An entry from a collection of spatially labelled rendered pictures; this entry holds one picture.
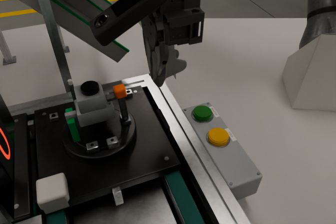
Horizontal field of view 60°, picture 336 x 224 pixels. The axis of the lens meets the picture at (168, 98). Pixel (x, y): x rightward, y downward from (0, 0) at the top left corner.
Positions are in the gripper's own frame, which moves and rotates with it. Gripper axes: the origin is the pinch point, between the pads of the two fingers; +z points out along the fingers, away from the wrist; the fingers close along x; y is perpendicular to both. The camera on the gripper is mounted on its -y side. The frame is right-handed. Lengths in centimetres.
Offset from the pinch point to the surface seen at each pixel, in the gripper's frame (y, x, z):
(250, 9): 180, 210, 106
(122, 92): -6.4, -0.9, 0.1
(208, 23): 40, 52, 21
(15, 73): -31, 45, 21
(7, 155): -20.6, -19.4, -11.6
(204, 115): 9.9, -2.6, 9.9
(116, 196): -11.8, -13.1, 11.7
